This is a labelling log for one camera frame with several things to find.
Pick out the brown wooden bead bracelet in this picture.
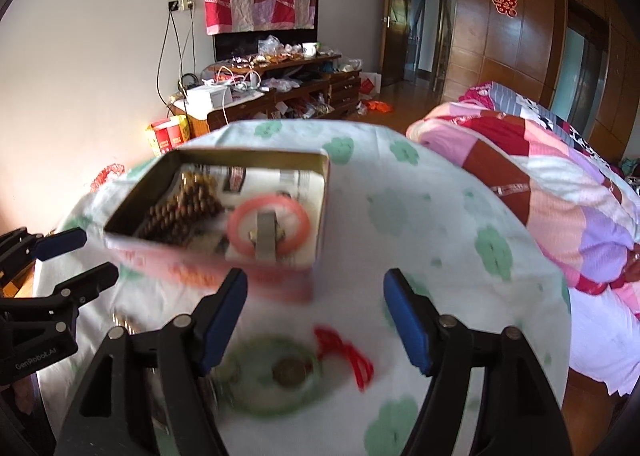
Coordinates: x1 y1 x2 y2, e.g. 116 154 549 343
134 172 227 247

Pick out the silver wristwatch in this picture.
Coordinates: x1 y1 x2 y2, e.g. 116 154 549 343
252 210 283 263

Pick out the red knotted string charm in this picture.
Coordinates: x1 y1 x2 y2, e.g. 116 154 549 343
314 326 375 392

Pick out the pink bangle bracelet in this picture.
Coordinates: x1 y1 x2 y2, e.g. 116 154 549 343
226 194 313 259

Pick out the thin silver bangle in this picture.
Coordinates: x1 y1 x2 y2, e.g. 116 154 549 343
112 310 168 429

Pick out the wooden bedroom door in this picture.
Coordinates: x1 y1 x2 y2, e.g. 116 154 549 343
380 0 411 86

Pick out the white bed sheet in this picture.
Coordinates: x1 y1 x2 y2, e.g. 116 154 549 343
568 289 639 396

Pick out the white green patterned tablecloth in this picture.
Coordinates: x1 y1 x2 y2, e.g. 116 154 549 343
34 118 573 456

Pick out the pink cookie tin box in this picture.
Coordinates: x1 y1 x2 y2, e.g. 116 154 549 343
103 147 330 302

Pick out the white printed paper sheet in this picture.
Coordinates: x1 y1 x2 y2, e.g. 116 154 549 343
218 167 326 264

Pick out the red yellow carton box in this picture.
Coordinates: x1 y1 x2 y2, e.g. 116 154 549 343
144 115 190 157

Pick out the pink patchwork quilt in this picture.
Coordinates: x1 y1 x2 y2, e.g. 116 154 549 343
406 82 639 314

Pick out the white box appliance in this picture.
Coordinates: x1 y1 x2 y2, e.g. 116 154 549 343
186 84 232 114

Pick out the black television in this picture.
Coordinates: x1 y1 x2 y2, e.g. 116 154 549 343
212 0 319 60

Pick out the wooden tv cabinet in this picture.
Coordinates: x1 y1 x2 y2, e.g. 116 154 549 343
169 55 361 136

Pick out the red pink cloth cover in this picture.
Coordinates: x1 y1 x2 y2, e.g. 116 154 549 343
204 0 318 37

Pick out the wooden wardrobe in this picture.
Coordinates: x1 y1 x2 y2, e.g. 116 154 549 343
444 0 639 161

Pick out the red double happiness decal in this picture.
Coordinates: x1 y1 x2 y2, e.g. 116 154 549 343
492 0 518 18

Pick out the wall power socket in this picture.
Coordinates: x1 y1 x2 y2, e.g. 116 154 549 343
167 0 195 12

